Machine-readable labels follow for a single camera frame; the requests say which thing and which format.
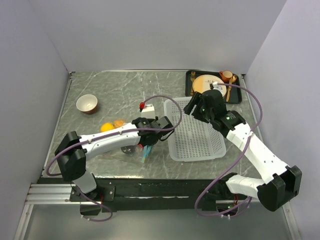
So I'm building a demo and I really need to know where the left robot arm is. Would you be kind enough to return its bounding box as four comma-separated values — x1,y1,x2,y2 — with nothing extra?
54,116,174,201

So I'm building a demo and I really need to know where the white brown bowl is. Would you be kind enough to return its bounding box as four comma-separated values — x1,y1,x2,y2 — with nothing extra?
75,94,98,115

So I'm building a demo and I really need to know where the white plastic basket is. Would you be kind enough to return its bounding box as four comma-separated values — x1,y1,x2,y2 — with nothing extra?
163,97,227,162

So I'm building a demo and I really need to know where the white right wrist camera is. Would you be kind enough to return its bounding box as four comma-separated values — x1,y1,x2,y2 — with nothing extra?
209,81,223,93

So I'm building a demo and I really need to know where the cream orange plate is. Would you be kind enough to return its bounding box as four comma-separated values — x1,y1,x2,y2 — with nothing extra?
193,74,227,97

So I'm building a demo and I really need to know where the clear zip top bag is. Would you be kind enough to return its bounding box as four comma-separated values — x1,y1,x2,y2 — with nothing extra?
100,119,153,163

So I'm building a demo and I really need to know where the gold fork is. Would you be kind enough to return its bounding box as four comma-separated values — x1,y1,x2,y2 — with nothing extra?
190,71,196,96

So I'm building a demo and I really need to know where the gold spoon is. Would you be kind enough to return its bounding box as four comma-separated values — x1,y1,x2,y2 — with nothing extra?
226,74,237,102

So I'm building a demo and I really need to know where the black serving tray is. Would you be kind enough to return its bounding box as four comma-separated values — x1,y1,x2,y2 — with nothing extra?
184,69,243,104

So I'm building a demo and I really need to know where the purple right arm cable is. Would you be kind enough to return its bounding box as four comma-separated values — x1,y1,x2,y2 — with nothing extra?
194,83,264,217

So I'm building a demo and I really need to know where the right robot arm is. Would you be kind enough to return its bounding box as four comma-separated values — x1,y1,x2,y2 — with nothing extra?
183,89,302,212

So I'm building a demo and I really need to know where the dark purple mangosteen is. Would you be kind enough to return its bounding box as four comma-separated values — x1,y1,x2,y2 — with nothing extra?
120,145,137,155

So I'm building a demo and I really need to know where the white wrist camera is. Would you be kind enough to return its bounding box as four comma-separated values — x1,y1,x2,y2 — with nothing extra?
209,81,223,93
139,102,156,119

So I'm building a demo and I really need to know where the orange coffee cup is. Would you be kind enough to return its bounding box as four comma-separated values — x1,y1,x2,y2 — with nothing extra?
219,70,233,83

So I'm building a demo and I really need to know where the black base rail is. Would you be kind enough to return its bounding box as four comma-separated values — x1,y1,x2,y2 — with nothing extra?
37,174,251,216

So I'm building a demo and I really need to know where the orange mango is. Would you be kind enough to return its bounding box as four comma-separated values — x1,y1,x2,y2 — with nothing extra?
113,119,125,128

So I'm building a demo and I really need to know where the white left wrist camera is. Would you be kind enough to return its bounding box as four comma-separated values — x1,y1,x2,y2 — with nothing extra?
139,102,156,119

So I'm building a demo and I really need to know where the yellow orange fruit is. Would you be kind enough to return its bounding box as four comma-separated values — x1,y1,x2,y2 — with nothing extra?
100,122,115,132

